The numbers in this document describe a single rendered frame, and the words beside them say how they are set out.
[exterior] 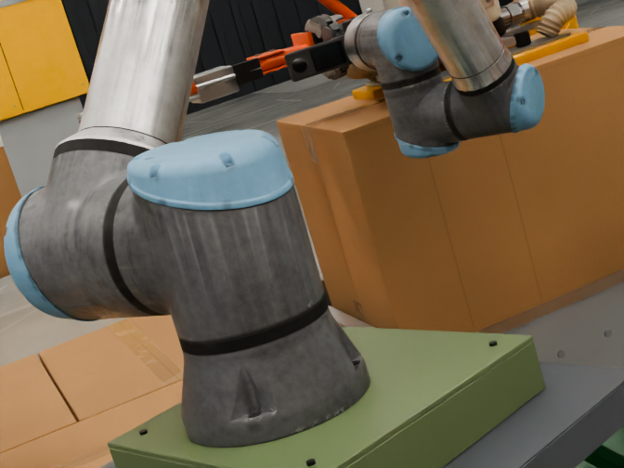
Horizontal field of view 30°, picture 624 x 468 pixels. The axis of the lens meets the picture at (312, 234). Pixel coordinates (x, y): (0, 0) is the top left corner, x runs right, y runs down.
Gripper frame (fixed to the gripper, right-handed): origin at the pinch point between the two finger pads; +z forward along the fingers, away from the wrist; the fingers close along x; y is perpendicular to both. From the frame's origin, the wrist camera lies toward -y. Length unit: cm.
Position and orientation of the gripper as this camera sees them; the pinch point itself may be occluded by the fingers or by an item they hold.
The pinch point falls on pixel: (312, 48)
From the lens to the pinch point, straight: 202.2
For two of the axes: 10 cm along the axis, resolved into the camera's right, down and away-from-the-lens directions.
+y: 8.9, -3.5, 2.9
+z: -3.5, -1.2, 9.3
